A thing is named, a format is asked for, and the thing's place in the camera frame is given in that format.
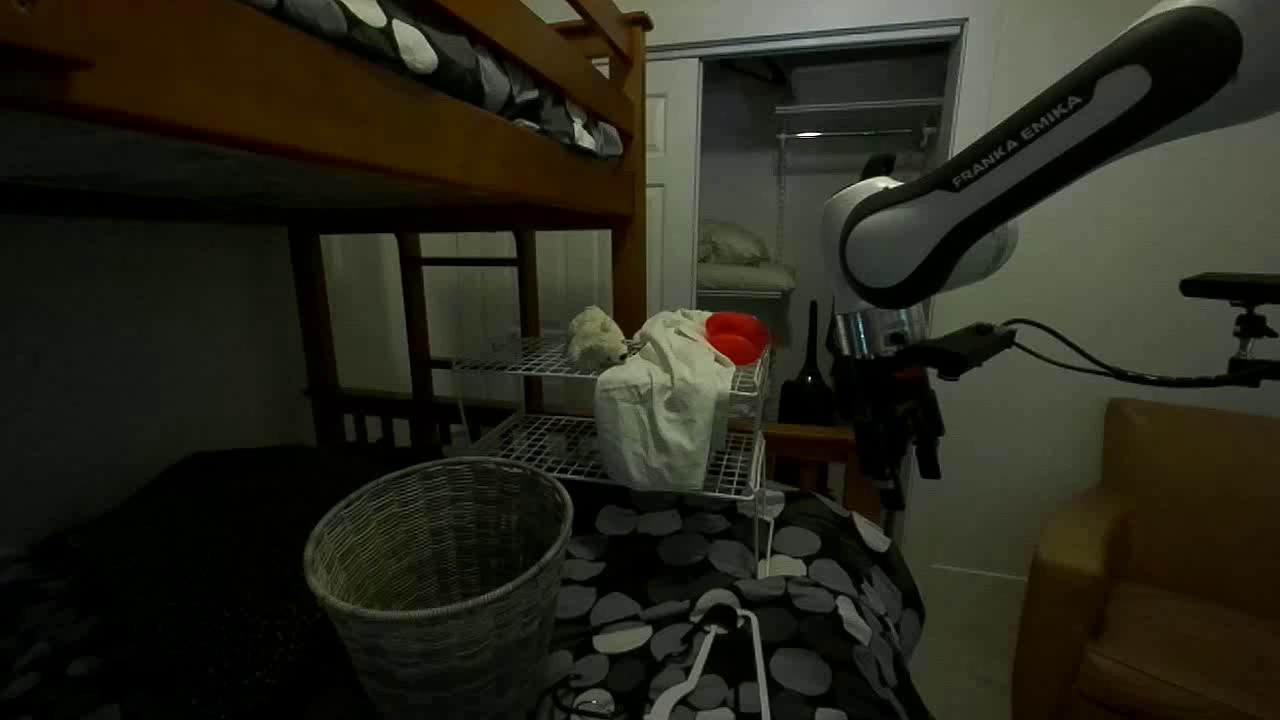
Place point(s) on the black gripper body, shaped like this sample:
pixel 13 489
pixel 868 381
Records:
pixel 892 413

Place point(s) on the gray woven wicker basket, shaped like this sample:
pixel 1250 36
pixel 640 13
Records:
pixel 440 587

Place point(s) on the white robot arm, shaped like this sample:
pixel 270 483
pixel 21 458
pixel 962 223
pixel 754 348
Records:
pixel 1179 68

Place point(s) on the black dustpan brush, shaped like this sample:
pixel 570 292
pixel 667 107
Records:
pixel 807 399

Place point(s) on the small wooden side table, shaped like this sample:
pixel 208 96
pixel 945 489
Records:
pixel 807 455

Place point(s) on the red plastic cup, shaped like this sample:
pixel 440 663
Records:
pixel 736 335

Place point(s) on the folded white linens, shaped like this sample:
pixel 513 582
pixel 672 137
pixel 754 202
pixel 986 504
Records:
pixel 736 260

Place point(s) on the white cloth bag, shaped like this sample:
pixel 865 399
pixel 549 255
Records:
pixel 667 406

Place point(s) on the white plastic clothes hanger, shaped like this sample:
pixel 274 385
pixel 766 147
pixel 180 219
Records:
pixel 716 621

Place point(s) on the crumpled beige cloth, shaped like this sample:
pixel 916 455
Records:
pixel 592 339

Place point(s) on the tan leather armchair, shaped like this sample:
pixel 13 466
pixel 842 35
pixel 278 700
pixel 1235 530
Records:
pixel 1157 591

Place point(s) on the black spotted upper mattress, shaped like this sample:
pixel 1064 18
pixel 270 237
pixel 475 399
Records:
pixel 452 66

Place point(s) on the black spotted bed cover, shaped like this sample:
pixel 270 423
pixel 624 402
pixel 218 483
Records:
pixel 186 600

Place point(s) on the white wire shelf rack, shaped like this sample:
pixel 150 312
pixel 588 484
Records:
pixel 554 423

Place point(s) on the black camera on stand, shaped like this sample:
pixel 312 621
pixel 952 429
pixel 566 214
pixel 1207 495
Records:
pixel 1245 292

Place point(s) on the wooden bunk bed frame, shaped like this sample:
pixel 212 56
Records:
pixel 220 110

